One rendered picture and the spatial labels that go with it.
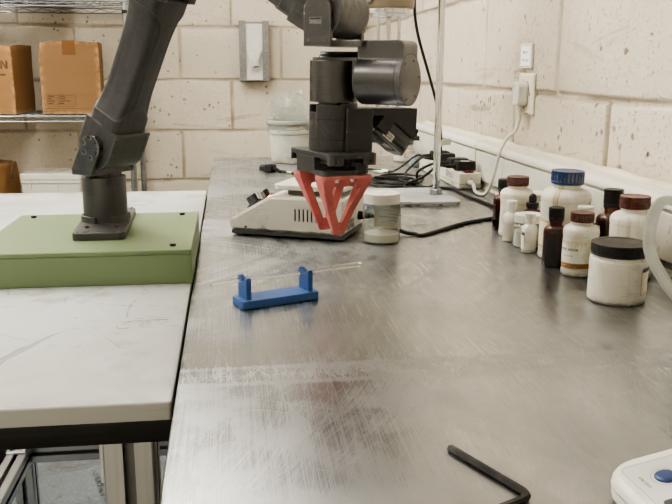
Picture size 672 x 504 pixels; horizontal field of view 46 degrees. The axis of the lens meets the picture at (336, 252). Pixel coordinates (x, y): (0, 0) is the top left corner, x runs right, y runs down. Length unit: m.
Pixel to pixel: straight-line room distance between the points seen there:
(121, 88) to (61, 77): 2.26
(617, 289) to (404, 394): 0.38
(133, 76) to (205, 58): 2.58
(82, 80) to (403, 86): 2.57
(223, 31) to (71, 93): 0.75
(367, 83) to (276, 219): 0.46
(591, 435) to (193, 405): 0.32
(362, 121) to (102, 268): 0.38
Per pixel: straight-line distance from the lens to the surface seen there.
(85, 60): 3.38
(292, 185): 1.30
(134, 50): 1.11
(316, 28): 0.93
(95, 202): 1.19
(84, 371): 0.78
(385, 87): 0.90
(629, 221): 1.11
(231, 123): 3.70
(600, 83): 1.46
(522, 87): 1.74
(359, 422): 0.64
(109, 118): 1.14
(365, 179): 0.94
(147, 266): 1.05
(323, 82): 0.93
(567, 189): 1.20
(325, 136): 0.93
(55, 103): 3.39
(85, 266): 1.06
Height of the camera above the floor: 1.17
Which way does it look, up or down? 13 degrees down
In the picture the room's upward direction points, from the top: straight up
